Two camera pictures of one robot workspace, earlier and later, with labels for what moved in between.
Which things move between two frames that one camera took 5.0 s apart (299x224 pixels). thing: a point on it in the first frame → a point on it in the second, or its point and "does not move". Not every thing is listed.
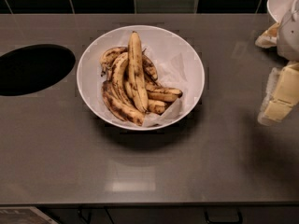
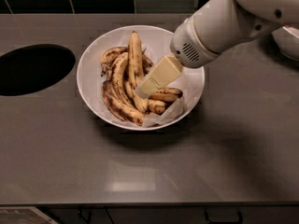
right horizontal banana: (163, 94) does not move
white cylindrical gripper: (290, 39) → (186, 46)
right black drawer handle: (223, 215) does not move
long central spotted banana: (135, 76) does not move
